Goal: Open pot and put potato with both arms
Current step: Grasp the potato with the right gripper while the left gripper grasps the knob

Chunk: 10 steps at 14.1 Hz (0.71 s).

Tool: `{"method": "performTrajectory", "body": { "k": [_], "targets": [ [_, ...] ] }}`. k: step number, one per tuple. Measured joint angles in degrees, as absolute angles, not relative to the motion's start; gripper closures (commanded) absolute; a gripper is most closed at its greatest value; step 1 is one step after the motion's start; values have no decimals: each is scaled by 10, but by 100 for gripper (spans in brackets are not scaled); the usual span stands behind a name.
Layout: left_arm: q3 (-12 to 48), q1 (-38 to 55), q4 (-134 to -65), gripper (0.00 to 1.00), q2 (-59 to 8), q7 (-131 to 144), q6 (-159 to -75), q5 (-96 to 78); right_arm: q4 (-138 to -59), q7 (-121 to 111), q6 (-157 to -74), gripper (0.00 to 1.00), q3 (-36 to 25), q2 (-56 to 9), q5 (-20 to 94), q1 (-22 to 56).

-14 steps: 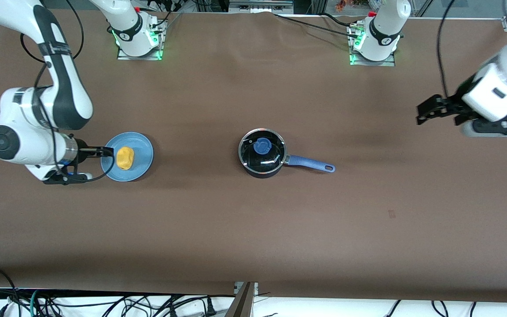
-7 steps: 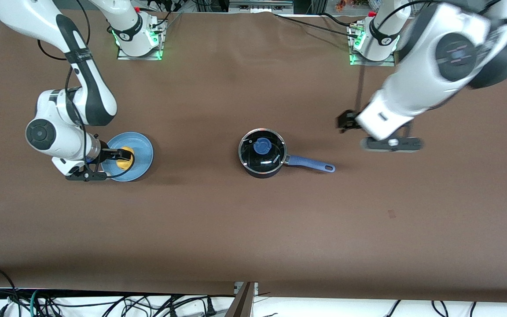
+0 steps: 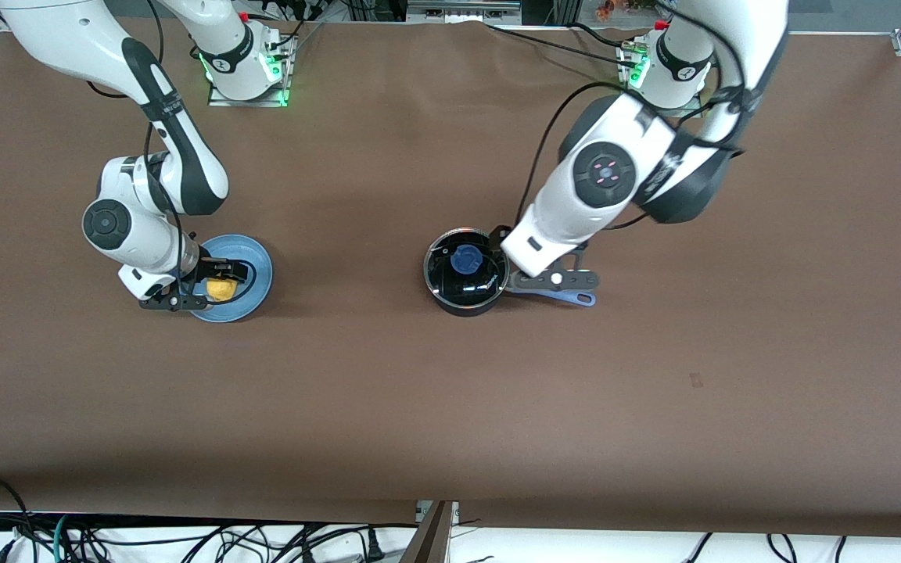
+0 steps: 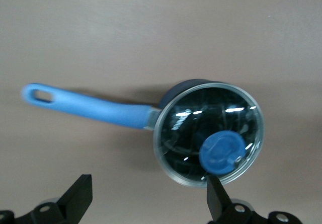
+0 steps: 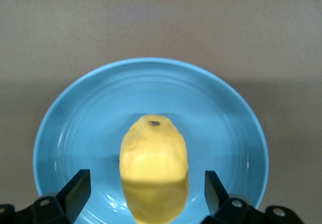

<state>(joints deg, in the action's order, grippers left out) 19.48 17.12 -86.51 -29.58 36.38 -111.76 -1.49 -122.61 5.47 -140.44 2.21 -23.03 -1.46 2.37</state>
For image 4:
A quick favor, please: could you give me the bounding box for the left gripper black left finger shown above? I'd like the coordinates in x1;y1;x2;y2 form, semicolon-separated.
15;174;93;224

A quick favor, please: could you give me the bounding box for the glass lid with blue knob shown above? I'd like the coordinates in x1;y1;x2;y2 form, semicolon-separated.
152;82;265;189

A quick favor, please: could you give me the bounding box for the dark pot with blue handle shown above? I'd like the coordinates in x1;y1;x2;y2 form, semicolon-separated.
21;79;224;131

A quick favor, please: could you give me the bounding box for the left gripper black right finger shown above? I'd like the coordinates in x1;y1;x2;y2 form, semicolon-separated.
207;175;302;224

